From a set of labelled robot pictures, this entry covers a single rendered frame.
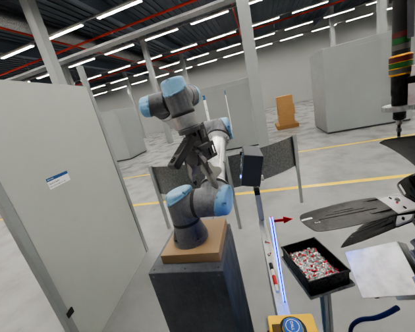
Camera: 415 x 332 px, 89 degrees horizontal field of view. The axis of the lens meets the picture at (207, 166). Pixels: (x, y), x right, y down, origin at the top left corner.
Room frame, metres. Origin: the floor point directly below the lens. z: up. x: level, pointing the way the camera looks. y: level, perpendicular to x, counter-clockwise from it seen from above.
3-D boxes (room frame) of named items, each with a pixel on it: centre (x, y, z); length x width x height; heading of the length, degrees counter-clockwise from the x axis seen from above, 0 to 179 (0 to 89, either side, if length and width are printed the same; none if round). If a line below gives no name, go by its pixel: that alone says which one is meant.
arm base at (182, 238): (0.81, 0.14, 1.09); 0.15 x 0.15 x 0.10
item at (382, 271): (0.49, -0.44, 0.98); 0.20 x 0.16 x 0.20; 170
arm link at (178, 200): (0.81, 0.13, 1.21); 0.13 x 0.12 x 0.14; 72
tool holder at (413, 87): (0.51, -0.50, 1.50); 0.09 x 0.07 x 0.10; 25
